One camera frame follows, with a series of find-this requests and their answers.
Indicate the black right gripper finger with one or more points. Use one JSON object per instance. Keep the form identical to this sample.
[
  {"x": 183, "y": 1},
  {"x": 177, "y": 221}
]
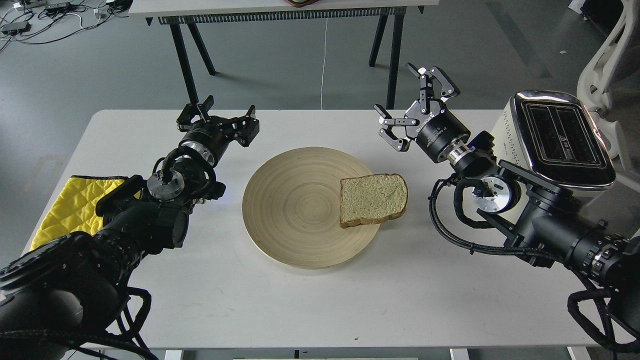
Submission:
[
  {"x": 388, "y": 123},
  {"x": 435, "y": 87}
]

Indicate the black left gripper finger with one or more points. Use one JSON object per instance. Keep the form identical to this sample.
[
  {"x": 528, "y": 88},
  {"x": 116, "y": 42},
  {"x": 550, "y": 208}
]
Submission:
[
  {"x": 242, "y": 129},
  {"x": 193, "y": 114}
]

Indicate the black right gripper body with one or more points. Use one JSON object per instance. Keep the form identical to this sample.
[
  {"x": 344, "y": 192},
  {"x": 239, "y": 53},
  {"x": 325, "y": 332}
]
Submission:
[{"x": 436, "y": 128}]

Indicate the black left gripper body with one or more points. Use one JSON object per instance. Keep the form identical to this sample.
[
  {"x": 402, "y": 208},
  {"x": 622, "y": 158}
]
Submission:
[{"x": 210, "y": 139}]

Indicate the slice of bread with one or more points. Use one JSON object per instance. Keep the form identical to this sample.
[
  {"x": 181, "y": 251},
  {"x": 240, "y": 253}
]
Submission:
[{"x": 372, "y": 199}]

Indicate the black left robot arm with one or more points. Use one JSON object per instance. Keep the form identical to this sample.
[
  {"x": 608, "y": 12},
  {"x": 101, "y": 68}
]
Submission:
[{"x": 74, "y": 290}]

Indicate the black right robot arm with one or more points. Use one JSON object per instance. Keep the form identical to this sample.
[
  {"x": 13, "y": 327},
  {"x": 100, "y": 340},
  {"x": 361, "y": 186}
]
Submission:
[{"x": 518, "y": 191}]

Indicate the cream chrome toaster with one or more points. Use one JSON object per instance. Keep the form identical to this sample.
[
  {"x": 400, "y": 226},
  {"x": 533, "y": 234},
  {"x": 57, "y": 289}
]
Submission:
[{"x": 551, "y": 134}]

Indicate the round wooden plate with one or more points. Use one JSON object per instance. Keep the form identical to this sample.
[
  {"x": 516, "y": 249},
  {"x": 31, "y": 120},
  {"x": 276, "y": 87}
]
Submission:
[{"x": 291, "y": 208}]

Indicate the white background table black legs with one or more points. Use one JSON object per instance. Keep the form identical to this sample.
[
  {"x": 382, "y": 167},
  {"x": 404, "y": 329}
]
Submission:
[{"x": 191, "y": 13}]

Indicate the yellow quilted cloth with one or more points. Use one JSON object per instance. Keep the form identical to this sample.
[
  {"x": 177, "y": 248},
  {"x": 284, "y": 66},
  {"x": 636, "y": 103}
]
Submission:
[{"x": 74, "y": 209}]

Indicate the white office chair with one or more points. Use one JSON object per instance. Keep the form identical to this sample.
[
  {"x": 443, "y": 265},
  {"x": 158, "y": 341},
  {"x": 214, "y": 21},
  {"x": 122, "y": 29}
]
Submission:
[{"x": 617, "y": 59}]

